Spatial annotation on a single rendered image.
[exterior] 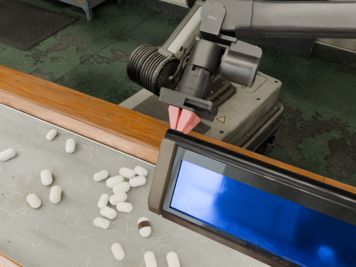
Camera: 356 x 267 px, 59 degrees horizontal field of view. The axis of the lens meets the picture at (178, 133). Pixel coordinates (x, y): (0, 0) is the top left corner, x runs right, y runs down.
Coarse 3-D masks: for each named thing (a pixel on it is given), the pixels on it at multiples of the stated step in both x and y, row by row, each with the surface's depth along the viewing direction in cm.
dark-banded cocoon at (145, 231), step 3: (141, 219) 59; (144, 219) 59; (147, 219) 60; (138, 222) 59; (141, 228) 58; (144, 228) 58; (147, 228) 58; (150, 228) 59; (141, 231) 58; (144, 231) 58; (147, 231) 58; (150, 231) 58; (141, 234) 58; (144, 234) 58; (147, 234) 58
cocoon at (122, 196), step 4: (120, 192) 64; (124, 192) 64; (112, 196) 63; (116, 196) 63; (120, 196) 63; (124, 196) 63; (112, 200) 62; (116, 200) 62; (120, 200) 63; (124, 200) 63; (112, 204) 63
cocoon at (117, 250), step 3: (114, 243) 57; (117, 243) 57; (114, 246) 56; (117, 246) 56; (120, 246) 56; (111, 249) 56; (114, 249) 56; (117, 249) 56; (120, 249) 56; (114, 252) 55; (117, 252) 55; (120, 252) 55; (123, 252) 56; (114, 255) 55; (117, 255) 55; (120, 255) 55; (123, 255) 55; (117, 258) 55; (120, 258) 55
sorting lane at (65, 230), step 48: (0, 144) 75; (48, 144) 75; (96, 144) 75; (0, 192) 66; (48, 192) 66; (96, 192) 66; (144, 192) 66; (0, 240) 59; (48, 240) 59; (96, 240) 59; (144, 240) 59; (192, 240) 59
